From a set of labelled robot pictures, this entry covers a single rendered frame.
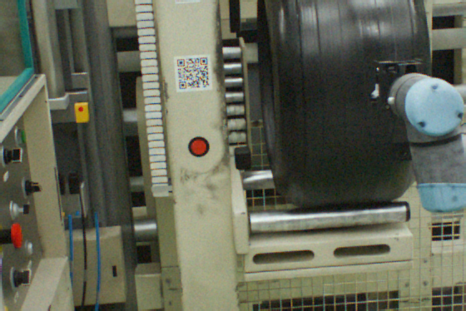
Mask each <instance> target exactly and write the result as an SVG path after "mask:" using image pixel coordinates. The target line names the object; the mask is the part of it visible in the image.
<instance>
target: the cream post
mask: <svg viewBox="0 0 466 311"><path fill-rule="evenodd" d="M156 13H157V21H158V37H159V45H160V54H161V69H162V78H163V92H164V99H165V110H166V126H167V142H168V150H169V158H170V167H171V182H172V194H173V205H174V215H175V224H176V247H177V255H178V264H179V272H180V288H181V304H182V311H240V300H239V288H238V277H237V256H236V251H235V241H234V236H233V218H232V207H231V193H233V192H232V181H231V161H230V150H229V139H228V118H227V107H226V86H225V76H224V53H223V43H222V34H221V14H220V0H201V1H200V2H189V3H178V4H176V0H156ZM202 54H211V82H212V90H203V91H184V92H176V73H175V63H174V57H182V56H193V55H202ZM194 141H204V142H205V144H206V150H205V151H204V152H203V153H202V154H195V153H194V151H193V150H192V144H193V143H194Z"/></svg>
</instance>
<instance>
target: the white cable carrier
mask: <svg viewBox="0 0 466 311"><path fill-rule="evenodd" d="M151 1H152V0H135V4H136V12H137V14H136V20H138V21H137V23H136V25H137V27H139V28H138V31H137V33H138V35H140V36H139V39H138V40H139V43H140V46H139V48H140V51H141V54H140V55H141V74H142V77H141V78H142V81H143V84H142V86H143V88H144V92H143V93H144V97H145V99H144V101H145V104H146V105H145V109H146V125H147V128H146V131H147V133H148V135H147V138H148V140H149V142H148V145H149V147H150V150H149V153H150V167H151V182H152V187H154V186H163V185H172V182H171V180H168V178H167V175H168V174H167V158H166V144H165V137H164V130H163V115H162V107H161V93H160V90H163V82H160V80H159V64H158V57H157V49H156V41H155V40H156V34H155V33H154V31H155V27H154V11H153V10H152V9H153V7H154V6H153V3H152V2H151ZM153 196H154V197H160V196H168V191H162V192H153Z"/></svg>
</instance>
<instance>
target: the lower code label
mask: <svg viewBox="0 0 466 311"><path fill-rule="evenodd" d="M174 63H175V73H176V92H184V91H203V90H212V82H211V54H202V55H193V56H182V57H174Z"/></svg>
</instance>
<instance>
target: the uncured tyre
mask: <svg viewBox="0 0 466 311"><path fill-rule="evenodd" d="M257 45H258V60H259V83H260V100H261V108H262V116H263V128H264V135H265V144H266V149H267V158H268V161H269V164H270V169H271V175H272V178H273V181H274V184H275V188H276V191H277V192H278V193H280V194H281V195H282V196H283V197H285V198H286V199H287V200H288V201H289V202H291V203H292V204H293V205H294V206H300V207H304V208H315V207H325V206H342V205H360V204H370V203H379V202H390V201H391V200H396V199H397V198H400V197H401V196H402V195H403V194H404V192H405V191H406V190H408V189H409V187H410V186H411V185H412V184H413V183H414V182H415V181H416V179H415V175H414V164H413V161H412V160H410V161H389V159H388V156H387V154H386V141H387V137H388V133H389V125H390V121H391V112H392V111H378V110H377V108H372V107H369V106H368V97H371V94H372V93H373V92H374V91H375V83H374V61H377V62H384V61H392V62H400V61H414V59H415V58H418V59H420V60H424V75H425V76H428V77H431V78H433V76H432V62H431V51H430V44H429V27H428V22H427V17H426V12H425V9H424V0H257ZM352 123H355V126H342V127H321V128H319V126H332V125H343V124H352ZM357 200H371V201H370V202H364V203H356V202H357Z"/></svg>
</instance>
